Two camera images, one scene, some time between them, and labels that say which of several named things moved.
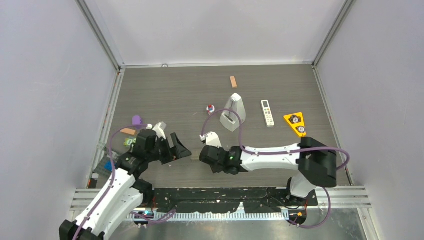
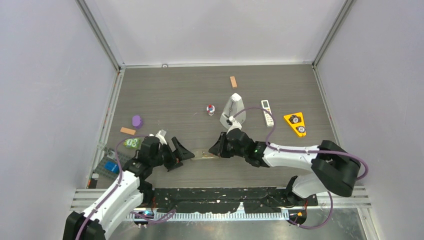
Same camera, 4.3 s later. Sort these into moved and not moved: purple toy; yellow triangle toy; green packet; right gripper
Moved: right gripper
Not moved: green packet; purple toy; yellow triangle toy
